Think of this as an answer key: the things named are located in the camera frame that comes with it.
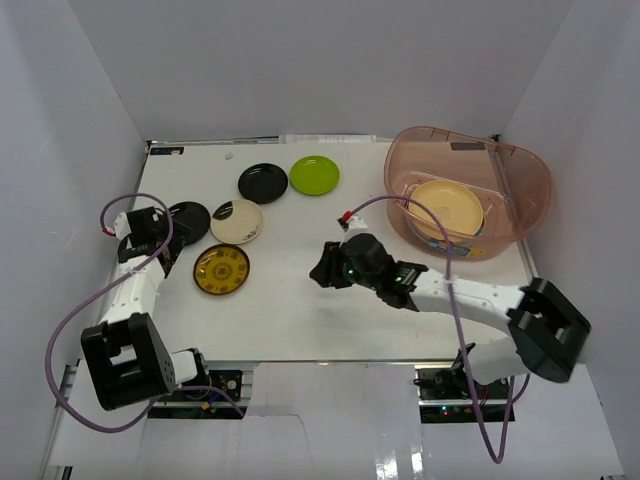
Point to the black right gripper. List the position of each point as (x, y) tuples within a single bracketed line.
[(328, 270)]

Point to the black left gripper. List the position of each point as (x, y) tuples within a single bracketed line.
[(170, 248)]

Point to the cream plate with black patch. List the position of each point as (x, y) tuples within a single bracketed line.
[(237, 222)]

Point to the yellow patterned brown-rimmed plate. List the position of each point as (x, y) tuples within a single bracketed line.
[(221, 269)]

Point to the pale orange plate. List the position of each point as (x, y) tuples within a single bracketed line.
[(457, 207)]

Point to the light blue plate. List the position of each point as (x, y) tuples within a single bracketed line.
[(422, 224)]

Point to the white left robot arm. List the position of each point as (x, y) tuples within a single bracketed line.
[(127, 360)]

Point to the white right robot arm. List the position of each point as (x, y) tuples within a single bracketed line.
[(543, 332)]

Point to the translucent pink plastic bin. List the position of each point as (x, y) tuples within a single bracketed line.
[(513, 185)]

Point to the lime green plate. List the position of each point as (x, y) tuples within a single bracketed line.
[(314, 175)]

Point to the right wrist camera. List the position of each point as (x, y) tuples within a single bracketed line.
[(352, 224)]

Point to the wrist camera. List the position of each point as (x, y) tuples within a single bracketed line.
[(112, 227), (352, 224)]

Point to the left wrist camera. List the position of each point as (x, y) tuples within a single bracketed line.
[(112, 227)]

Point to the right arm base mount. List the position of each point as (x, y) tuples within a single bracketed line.
[(444, 398)]

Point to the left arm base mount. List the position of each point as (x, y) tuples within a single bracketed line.
[(218, 395)]

